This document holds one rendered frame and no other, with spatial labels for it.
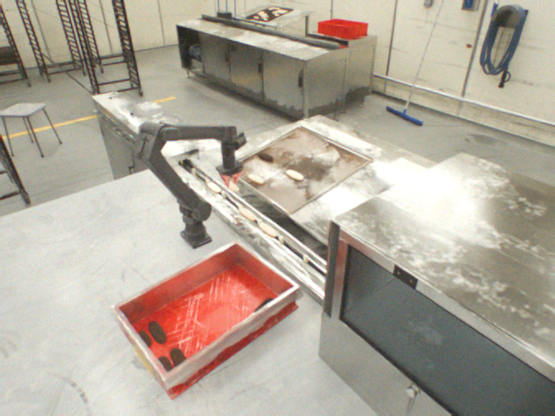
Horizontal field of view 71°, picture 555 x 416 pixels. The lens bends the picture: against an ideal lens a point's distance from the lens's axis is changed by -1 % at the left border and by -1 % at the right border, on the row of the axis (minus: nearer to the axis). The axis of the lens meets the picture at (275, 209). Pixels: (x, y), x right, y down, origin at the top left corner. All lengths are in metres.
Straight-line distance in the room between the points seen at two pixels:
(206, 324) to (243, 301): 0.14
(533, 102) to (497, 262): 4.09
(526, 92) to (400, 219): 4.07
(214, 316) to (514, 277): 0.85
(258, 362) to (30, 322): 0.74
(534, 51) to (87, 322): 4.45
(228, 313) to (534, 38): 4.14
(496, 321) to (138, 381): 0.90
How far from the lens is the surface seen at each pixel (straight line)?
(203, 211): 1.52
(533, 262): 0.88
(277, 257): 1.43
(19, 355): 1.43
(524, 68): 4.86
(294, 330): 1.26
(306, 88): 4.35
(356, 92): 5.20
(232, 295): 1.36
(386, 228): 0.86
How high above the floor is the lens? 1.80
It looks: 34 degrees down
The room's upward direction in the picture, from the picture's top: 1 degrees counter-clockwise
